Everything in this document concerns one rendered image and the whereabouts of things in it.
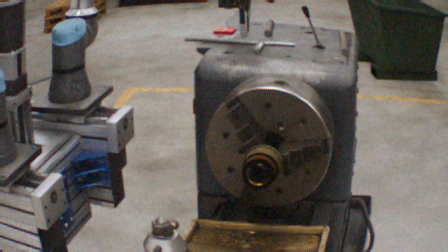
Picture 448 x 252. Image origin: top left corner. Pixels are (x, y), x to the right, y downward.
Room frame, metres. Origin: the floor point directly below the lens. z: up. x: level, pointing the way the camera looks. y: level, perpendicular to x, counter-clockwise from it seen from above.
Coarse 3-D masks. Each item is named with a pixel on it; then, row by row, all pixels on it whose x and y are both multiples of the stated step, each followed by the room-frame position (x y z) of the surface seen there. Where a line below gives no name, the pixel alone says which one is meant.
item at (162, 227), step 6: (162, 216) 0.97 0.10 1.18; (156, 222) 0.96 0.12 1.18; (162, 222) 0.96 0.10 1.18; (168, 222) 0.97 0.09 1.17; (156, 228) 0.95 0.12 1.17; (162, 228) 0.95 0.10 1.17; (168, 228) 0.96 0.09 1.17; (156, 234) 0.95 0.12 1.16; (162, 234) 0.95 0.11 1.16; (168, 234) 0.96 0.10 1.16
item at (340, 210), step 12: (204, 204) 1.73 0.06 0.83; (216, 204) 1.72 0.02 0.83; (240, 204) 1.69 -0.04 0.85; (288, 204) 1.65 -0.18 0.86; (312, 204) 1.64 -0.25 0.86; (336, 204) 1.62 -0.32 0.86; (204, 216) 1.73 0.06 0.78; (264, 216) 1.67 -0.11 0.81; (276, 216) 1.66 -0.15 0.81; (288, 216) 1.65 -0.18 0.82; (336, 216) 1.62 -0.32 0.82; (336, 228) 1.62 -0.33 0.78; (336, 240) 1.62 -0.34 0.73
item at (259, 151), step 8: (248, 152) 1.44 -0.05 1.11; (256, 152) 1.40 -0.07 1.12; (264, 152) 1.40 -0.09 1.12; (272, 152) 1.42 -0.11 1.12; (248, 160) 1.39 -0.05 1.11; (256, 160) 1.37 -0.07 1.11; (264, 160) 1.37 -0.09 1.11; (272, 160) 1.39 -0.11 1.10; (280, 160) 1.42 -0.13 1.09; (248, 168) 1.38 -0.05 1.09; (256, 168) 1.45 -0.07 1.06; (272, 168) 1.37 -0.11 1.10; (280, 168) 1.42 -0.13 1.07; (248, 176) 1.39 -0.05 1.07; (256, 176) 1.41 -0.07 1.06; (264, 176) 1.42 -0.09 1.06; (272, 176) 1.37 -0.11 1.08; (248, 184) 1.38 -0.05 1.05; (256, 184) 1.38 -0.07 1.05; (264, 184) 1.37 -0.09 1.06
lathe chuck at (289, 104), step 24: (240, 96) 1.53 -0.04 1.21; (264, 96) 1.52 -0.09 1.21; (288, 96) 1.50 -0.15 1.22; (312, 96) 1.55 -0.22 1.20; (216, 120) 1.54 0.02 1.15; (264, 120) 1.52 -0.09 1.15; (288, 120) 1.50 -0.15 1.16; (312, 120) 1.49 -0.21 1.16; (216, 144) 1.54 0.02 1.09; (240, 144) 1.53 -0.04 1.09; (216, 168) 1.54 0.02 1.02; (240, 168) 1.53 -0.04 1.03; (312, 168) 1.49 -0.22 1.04; (240, 192) 1.53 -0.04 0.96; (264, 192) 1.52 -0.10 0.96; (288, 192) 1.50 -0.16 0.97
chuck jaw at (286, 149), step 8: (280, 144) 1.49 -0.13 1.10; (288, 144) 1.48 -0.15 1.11; (296, 144) 1.47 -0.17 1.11; (304, 144) 1.47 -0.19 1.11; (312, 144) 1.46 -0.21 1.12; (320, 144) 1.45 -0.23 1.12; (328, 144) 1.49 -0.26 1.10; (280, 152) 1.44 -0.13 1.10; (288, 152) 1.43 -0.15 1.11; (296, 152) 1.44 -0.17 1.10; (304, 152) 1.45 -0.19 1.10; (312, 152) 1.45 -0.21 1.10; (320, 152) 1.44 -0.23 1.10; (288, 160) 1.42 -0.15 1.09; (296, 160) 1.44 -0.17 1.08; (304, 160) 1.45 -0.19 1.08; (312, 160) 1.45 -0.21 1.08; (288, 168) 1.42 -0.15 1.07
